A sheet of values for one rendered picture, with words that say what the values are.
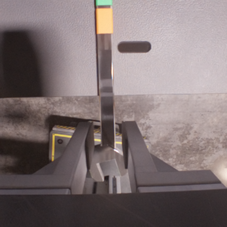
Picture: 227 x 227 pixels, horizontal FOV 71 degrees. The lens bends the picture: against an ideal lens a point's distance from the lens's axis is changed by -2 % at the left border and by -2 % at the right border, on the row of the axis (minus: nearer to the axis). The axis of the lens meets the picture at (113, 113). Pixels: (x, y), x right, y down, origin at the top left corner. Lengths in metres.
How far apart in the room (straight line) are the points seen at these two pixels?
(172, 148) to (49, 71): 1.52
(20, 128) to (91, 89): 1.50
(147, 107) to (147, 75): 1.25
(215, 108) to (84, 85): 1.54
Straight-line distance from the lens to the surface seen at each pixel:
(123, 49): 0.39
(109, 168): 1.23
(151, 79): 0.16
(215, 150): 1.83
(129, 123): 0.15
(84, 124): 0.15
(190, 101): 1.51
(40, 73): 0.17
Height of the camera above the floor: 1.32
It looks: 73 degrees down
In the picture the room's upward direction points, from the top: 177 degrees clockwise
